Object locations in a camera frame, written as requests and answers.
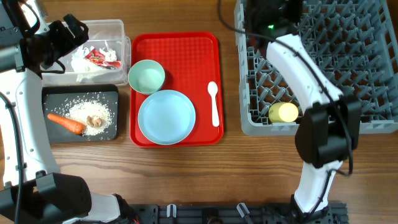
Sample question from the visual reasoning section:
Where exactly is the white red wrapper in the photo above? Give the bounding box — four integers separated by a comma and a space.
70, 40, 122, 72

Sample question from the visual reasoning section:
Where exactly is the orange carrot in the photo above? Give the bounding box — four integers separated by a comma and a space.
47, 114, 86, 134

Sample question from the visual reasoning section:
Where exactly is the white rice pile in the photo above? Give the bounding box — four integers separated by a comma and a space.
49, 98, 115, 137

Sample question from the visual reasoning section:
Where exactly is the brown food scrap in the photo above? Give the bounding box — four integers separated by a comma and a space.
86, 116, 103, 128

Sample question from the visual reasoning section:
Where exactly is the light green bowl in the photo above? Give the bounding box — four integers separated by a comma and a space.
128, 59, 165, 95

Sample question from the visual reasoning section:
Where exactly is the large light blue plate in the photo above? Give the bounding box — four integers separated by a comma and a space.
137, 90, 196, 146

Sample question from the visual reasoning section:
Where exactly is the white plastic spoon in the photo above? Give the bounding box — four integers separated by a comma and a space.
208, 82, 220, 127

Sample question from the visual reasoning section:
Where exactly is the yellow plastic cup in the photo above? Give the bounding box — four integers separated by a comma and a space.
269, 103, 299, 123

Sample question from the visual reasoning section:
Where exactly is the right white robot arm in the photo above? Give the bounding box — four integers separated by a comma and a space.
245, 1, 361, 223

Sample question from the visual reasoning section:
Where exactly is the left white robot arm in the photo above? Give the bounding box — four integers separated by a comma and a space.
1, 1, 139, 223

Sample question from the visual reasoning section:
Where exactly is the grey dishwasher rack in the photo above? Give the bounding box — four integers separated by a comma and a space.
234, 0, 398, 137

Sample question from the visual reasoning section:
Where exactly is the clear plastic bin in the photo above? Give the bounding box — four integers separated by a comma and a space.
42, 19, 131, 86

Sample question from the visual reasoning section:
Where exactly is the black tray bin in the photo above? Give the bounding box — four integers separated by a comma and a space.
42, 84, 119, 143

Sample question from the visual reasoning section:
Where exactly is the red plastic tray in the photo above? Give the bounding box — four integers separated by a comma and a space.
130, 31, 224, 147

